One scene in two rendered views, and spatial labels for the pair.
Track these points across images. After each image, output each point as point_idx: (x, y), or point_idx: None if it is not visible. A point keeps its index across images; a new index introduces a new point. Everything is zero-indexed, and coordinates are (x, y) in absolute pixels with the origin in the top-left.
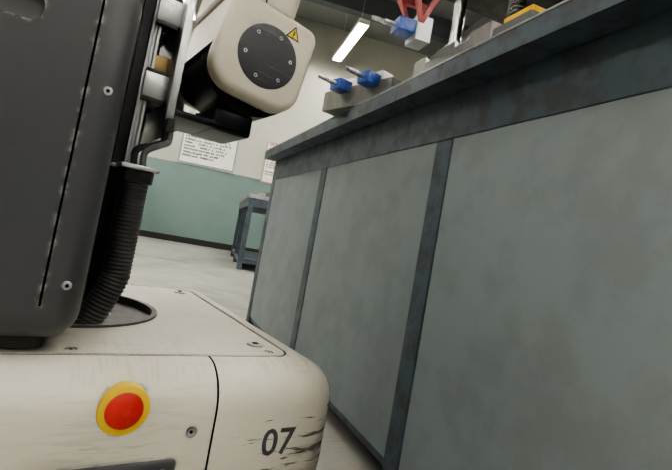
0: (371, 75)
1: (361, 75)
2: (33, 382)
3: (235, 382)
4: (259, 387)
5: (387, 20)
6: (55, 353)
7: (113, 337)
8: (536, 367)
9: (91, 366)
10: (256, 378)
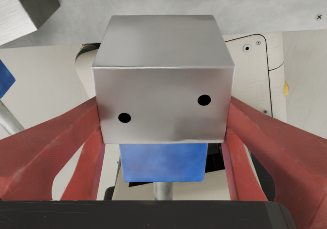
0: (3, 82)
1: (3, 103)
2: (284, 113)
3: (281, 57)
4: (282, 47)
5: (172, 188)
6: (270, 114)
7: (247, 103)
8: None
9: (280, 104)
10: (281, 49)
